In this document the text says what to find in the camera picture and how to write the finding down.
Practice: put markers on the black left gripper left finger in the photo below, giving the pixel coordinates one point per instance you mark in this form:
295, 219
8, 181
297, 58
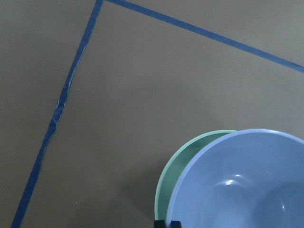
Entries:
159, 224

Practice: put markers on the blue bowl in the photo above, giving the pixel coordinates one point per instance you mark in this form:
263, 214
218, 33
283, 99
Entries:
247, 179

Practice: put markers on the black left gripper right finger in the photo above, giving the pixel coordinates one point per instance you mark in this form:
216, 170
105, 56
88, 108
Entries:
175, 224

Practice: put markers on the green bowl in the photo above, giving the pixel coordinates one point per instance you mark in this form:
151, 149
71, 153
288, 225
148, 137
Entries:
175, 166

